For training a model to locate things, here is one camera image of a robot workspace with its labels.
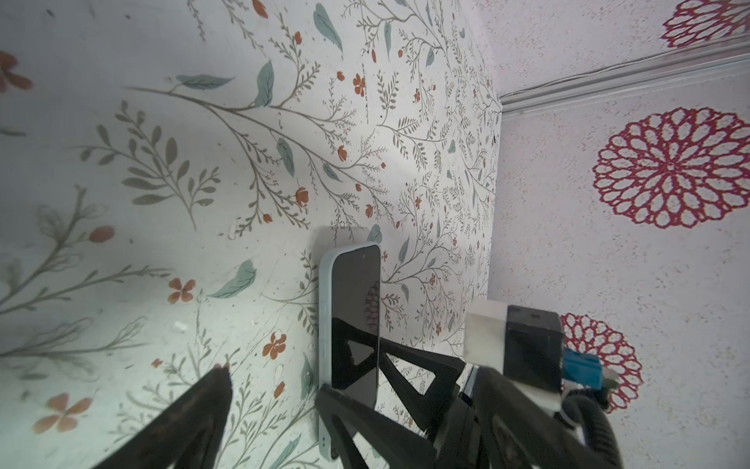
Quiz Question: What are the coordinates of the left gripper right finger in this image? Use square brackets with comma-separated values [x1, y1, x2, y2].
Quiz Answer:
[314, 384, 437, 468]

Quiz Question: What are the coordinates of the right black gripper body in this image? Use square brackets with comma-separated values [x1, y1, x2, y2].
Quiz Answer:
[435, 367, 609, 468]

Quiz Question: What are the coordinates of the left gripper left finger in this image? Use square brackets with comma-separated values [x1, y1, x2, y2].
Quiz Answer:
[98, 367, 232, 469]

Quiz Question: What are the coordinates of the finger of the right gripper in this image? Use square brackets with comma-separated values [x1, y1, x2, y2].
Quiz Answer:
[377, 338, 467, 435]

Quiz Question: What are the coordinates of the phone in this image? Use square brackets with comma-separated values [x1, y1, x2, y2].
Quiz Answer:
[317, 241, 383, 461]

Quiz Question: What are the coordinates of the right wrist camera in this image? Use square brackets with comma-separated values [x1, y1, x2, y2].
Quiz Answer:
[462, 298, 605, 395]

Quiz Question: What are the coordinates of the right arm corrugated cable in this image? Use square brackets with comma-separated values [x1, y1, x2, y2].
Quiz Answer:
[561, 392, 624, 469]

